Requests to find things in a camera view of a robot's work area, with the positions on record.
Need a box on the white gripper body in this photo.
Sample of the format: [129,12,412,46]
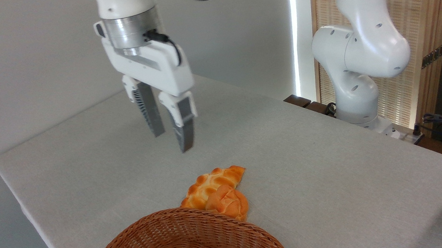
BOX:
[94,13,196,104]

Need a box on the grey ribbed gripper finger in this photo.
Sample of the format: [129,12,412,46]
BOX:
[121,72,166,140]
[157,88,202,155]

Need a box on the round knotted bread roll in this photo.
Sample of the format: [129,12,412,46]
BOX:
[202,181,251,226]

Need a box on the long braided bread loaf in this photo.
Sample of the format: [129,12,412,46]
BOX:
[177,164,249,212]

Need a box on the brown wicker basket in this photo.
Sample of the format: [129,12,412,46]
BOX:
[86,198,291,248]

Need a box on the light grey tablecloth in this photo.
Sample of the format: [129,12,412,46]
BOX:
[0,51,442,248]

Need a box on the white power strip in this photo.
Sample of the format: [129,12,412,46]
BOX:
[385,121,426,147]

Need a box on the black screen hinge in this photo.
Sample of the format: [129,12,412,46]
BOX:
[419,43,442,69]

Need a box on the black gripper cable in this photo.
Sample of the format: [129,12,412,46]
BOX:
[143,27,182,69]

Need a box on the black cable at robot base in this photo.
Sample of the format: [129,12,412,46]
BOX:
[323,102,338,117]

